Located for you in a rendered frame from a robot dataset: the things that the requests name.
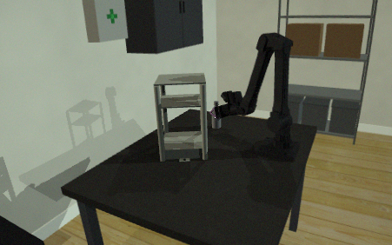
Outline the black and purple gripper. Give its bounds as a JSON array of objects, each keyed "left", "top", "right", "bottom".
[{"left": 209, "top": 105, "right": 233, "bottom": 119}]

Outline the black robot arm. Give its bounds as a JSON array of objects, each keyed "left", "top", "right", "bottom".
[{"left": 221, "top": 32, "right": 294, "bottom": 155}]

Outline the grey bottle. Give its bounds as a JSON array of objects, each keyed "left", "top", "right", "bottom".
[{"left": 212, "top": 101, "right": 221, "bottom": 129}]

